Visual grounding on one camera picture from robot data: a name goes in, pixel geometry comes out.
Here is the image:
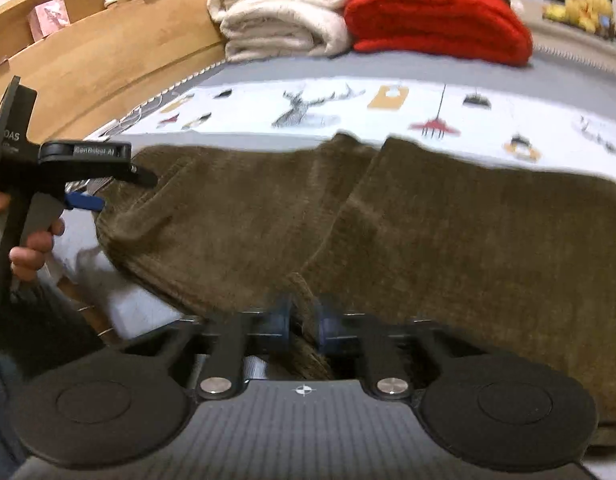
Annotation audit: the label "dark brown corduroy pants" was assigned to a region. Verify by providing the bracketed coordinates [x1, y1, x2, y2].
[96, 133, 616, 446]

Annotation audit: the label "person left hand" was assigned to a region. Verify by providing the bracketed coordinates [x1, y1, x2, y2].
[0, 192, 65, 282]

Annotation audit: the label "wooden headboard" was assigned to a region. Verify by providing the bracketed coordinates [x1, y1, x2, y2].
[0, 0, 223, 142]

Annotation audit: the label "pink box on headboard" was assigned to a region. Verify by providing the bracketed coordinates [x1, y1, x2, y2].
[28, 0, 71, 42]

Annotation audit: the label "cream folded blanket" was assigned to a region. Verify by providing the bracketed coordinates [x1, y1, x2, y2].
[207, 0, 351, 63]

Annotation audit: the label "white printed bed runner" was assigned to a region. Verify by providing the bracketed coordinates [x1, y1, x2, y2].
[91, 77, 616, 182]

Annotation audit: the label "red folded quilt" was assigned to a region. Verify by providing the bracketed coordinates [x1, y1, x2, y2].
[344, 0, 532, 66]

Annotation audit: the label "yellow bear plush toys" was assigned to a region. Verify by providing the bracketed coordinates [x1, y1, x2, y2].
[542, 0, 615, 37]

